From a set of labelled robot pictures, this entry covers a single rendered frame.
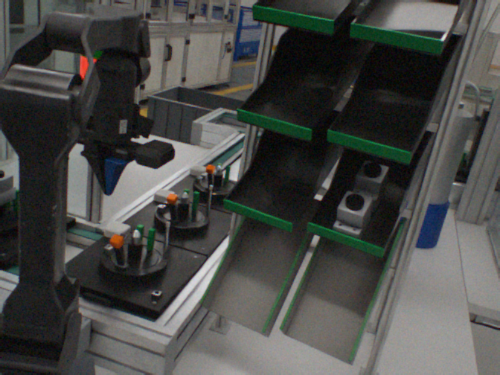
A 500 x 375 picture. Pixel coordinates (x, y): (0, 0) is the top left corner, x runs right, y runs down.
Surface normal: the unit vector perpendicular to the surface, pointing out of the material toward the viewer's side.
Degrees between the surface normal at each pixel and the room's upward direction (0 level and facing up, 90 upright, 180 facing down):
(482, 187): 90
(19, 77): 44
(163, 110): 90
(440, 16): 25
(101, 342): 90
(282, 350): 0
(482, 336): 90
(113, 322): 0
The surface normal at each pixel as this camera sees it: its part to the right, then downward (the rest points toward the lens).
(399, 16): -0.05, -0.72
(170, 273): 0.15, -0.92
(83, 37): 0.08, -0.44
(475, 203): -0.30, 0.32
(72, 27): 0.02, -0.03
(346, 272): -0.22, -0.46
